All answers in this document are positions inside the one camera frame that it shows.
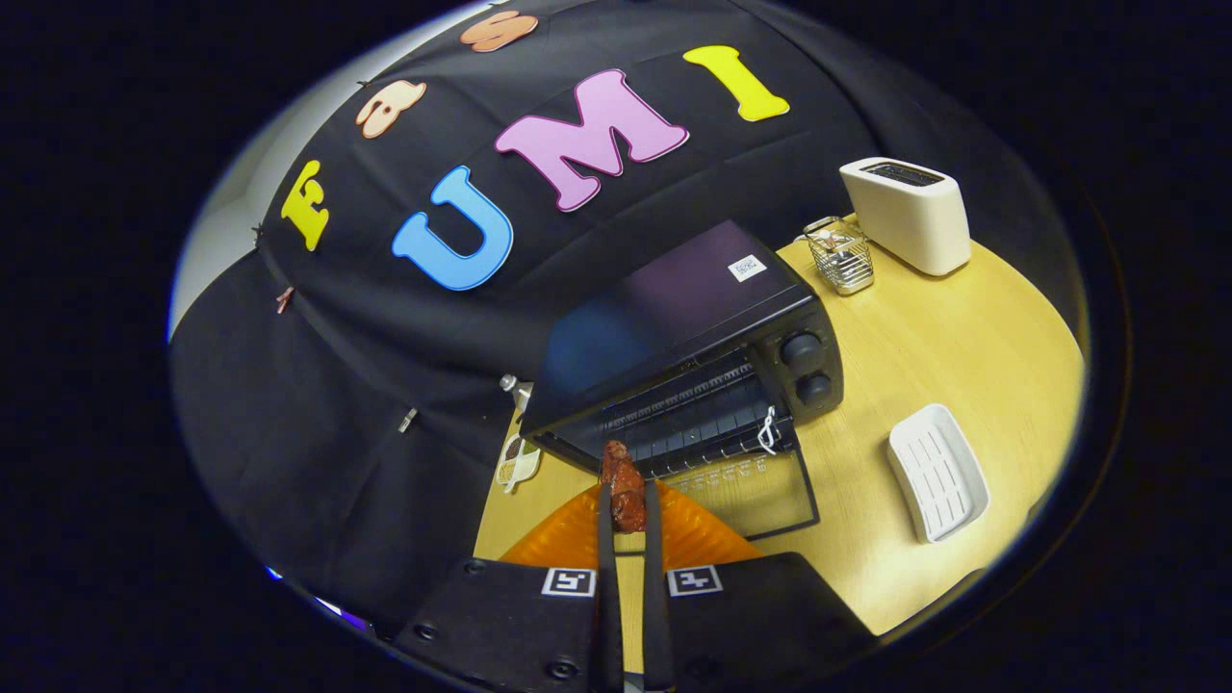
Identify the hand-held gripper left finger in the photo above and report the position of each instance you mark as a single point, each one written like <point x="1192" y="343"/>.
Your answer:
<point x="608" y="597"/>

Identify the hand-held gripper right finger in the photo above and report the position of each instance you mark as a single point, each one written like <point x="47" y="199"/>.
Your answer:
<point x="654" y="597"/>

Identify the brown meat piece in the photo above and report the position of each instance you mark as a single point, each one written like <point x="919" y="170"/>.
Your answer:
<point x="626" y="491"/>

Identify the black toaster oven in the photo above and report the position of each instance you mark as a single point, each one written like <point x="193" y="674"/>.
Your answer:
<point x="674" y="298"/>

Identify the white bread toaster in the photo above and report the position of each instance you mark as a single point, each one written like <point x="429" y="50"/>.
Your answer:
<point x="914" y="221"/>

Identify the divided white spice dish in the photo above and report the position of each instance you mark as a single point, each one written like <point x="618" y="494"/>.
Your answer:
<point x="515" y="462"/>

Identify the small clear bottle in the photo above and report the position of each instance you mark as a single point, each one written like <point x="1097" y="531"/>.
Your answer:
<point x="518" y="390"/>

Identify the silver cloth clip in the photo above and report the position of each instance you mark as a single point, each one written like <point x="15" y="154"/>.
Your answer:
<point x="408" y="420"/>

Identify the white ribbed tray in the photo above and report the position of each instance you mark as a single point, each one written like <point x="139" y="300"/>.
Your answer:
<point x="938" y="472"/>

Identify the red cloth clip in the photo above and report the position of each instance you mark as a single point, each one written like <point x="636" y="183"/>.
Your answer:
<point x="285" y="299"/>

